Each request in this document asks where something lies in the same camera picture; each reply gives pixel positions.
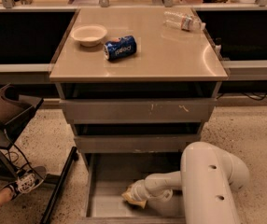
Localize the black and white sneaker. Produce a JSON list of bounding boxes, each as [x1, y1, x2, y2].
[[7, 166, 47, 200]]

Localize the white paper bowl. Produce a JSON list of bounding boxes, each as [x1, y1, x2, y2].
[[71, 24, 107, 48]]

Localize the grey drawer cabinet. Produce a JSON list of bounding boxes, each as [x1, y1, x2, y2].
[[48, 6, 229, 224]]

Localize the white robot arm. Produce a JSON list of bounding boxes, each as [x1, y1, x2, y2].
[[122, 142, 250, 224]]

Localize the open bottom drawer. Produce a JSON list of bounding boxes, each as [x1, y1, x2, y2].
[[77, 153, 186, 224]]

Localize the blue pepsi can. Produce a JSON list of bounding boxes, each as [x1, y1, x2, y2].
[[104, 35, 137, 61]]

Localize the grey drawer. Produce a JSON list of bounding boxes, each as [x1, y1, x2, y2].
[[60, 98, 216, 124], [74, 134, 201, 153]]

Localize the yellow sponge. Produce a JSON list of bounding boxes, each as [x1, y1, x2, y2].
[[121, 186, 147, 209]]

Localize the grey top drawer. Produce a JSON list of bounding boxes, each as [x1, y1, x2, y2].
[[60, 98, 216, 124]]

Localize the clear plastic water bottle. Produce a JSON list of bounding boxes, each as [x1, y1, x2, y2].
[[164, 10, 205, 32]]

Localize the grey middle drawer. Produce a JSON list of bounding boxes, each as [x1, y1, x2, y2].
[[74, 134, 201, 153]]

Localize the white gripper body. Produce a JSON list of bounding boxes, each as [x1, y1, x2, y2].
[[130, 179, 151, 202]]

